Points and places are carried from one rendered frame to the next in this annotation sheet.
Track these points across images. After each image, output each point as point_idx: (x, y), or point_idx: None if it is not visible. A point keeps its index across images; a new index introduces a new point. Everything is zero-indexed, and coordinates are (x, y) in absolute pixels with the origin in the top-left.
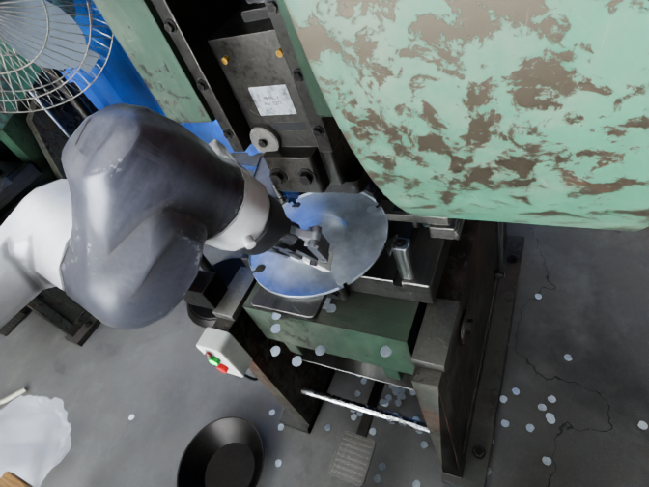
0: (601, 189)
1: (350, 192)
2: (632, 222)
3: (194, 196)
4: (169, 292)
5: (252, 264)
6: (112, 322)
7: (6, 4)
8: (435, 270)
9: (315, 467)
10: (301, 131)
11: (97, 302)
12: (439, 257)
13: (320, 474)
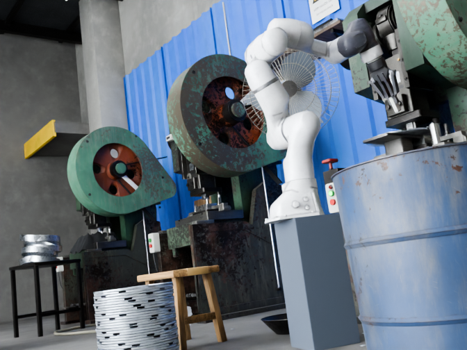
0: (436, 5)
1: (416, 116)
2: (450, 18)
3: (368, 33)
4: (357, 43)
5: (367, 144)
6: (345, 42)
7: (300, 95)
8: (449, 142)
9: (360, 327)
10: (401, 89)
11: (345, 37)
12: (454, 142)
13: (362, 328)
